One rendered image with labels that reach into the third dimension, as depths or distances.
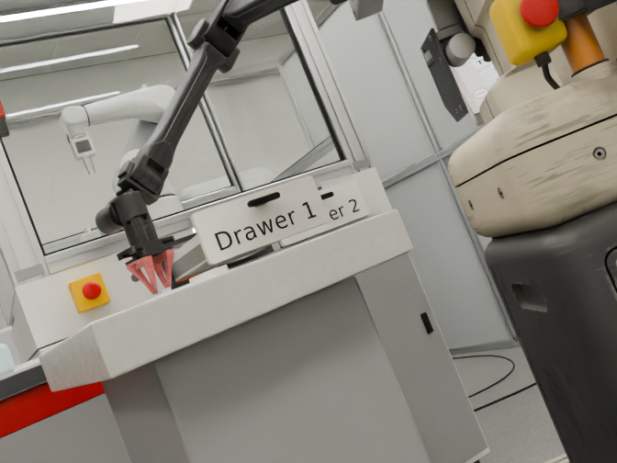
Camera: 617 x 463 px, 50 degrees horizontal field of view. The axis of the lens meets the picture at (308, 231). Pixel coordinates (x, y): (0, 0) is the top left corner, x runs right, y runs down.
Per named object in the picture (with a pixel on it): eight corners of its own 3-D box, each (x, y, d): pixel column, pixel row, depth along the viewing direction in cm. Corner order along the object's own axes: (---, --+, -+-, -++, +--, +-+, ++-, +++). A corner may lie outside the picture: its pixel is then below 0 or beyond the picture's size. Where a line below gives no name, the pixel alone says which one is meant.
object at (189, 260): (318, 219, 144) (308, 193, 145) (213, 256, 132) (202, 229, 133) (255, 254, 180) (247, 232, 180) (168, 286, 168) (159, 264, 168)
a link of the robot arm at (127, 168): (131, 156, 133) (166, 179, 138) (104, 176, 141) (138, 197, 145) (110, 203, 127) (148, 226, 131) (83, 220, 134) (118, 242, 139)
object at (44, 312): (394, 212, 192) (375, 166, 193) (37, 348, 144) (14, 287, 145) (273, 267, 276) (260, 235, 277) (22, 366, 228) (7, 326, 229)
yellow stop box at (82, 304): (112, 300, 148) (100, 270, 149) (80, 311, 145) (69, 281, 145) (108, 303, 153) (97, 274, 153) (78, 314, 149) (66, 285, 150)
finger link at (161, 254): (140, 299, 131) (124, 255, 131) (168, 290, 136) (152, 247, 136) (158, 292, 126) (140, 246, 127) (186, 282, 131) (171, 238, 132)
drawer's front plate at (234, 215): (330, 220, 143) (311, 175, 144) (211, 265, 130) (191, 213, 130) (327, 222, 145) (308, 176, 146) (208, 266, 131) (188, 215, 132)
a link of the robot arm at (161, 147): (207, 14, 146) (245, 46, 152) (195, 23, 151) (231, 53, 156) (120, 173, 130) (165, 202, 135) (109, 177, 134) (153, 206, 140)
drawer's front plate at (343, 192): (370, 214, 186) (355, 178, 187) (284, 246, 173) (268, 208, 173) (367, 215, 188) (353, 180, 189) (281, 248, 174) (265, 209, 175)
